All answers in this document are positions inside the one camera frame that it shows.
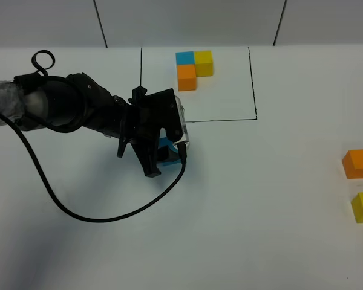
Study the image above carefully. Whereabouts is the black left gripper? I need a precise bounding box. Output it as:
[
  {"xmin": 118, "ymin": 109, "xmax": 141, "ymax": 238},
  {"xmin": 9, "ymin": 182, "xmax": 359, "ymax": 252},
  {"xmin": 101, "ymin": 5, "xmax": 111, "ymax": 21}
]
[{"xmin": 116, "ymin": 86, "xmax": 184, "ymax": 178}]

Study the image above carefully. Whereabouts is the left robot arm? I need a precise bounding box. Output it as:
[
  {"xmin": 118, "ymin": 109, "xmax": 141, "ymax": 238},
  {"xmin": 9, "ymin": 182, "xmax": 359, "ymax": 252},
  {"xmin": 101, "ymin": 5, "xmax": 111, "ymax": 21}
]
[{"xmin": 0, "ymin": 73, "xmax": 188, "ymax": 177}]

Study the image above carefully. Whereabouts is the template orange cube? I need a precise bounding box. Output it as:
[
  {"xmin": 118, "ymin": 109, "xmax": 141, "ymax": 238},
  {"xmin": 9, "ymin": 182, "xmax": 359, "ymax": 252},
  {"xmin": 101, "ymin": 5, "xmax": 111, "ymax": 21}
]
[{"xmin": 177, "ymin": 65, "xmax": 197, "ymax": 91}]

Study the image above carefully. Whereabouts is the template blue cube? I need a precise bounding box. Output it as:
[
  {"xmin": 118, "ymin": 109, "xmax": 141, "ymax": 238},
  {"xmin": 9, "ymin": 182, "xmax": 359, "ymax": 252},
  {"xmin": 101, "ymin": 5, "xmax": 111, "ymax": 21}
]
[{"xmin": 175, "ymin": 51, "xmax": 195, "ymax": 66}]

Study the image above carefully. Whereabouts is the template yellow cube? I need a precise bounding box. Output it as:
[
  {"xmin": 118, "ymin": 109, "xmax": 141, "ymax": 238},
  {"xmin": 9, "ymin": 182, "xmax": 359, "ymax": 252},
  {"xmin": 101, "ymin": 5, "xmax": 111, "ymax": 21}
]
[{"xmin": 194, "ymin": 50, "xmax": 214, "ymax": 77}]

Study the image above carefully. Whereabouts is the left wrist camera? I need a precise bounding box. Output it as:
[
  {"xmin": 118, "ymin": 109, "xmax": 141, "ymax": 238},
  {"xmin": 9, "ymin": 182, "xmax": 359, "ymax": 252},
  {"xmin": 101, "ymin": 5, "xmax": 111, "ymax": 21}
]
[{"xmin": 173, "ymin": 96, "xmax": 190, "ymax": 149}]

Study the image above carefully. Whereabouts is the black left camera cable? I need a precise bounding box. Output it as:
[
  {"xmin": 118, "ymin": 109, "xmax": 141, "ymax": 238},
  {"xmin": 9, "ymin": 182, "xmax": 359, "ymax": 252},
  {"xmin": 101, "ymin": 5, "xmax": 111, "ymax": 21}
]
[{"xmin": 0, "ymin": 50, "xmax": 188, "ymax": 224}]

